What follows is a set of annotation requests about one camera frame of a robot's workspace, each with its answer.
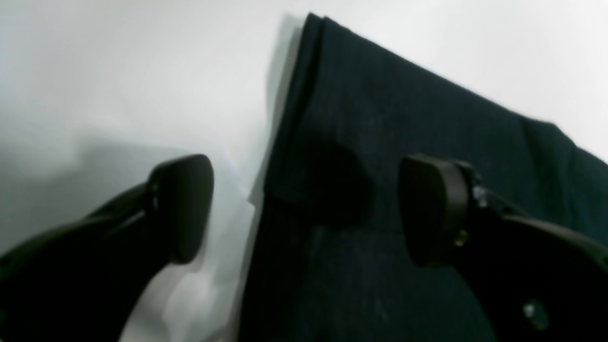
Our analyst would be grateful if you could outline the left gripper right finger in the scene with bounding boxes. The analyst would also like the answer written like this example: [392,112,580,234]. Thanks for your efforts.
[398,154,608,342]

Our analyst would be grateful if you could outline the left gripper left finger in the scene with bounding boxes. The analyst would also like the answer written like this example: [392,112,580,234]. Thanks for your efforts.
[0,154,214,342]

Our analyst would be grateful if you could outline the black T-shirt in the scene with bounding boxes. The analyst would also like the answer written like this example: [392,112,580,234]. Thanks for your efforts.
[237,13,607,342]

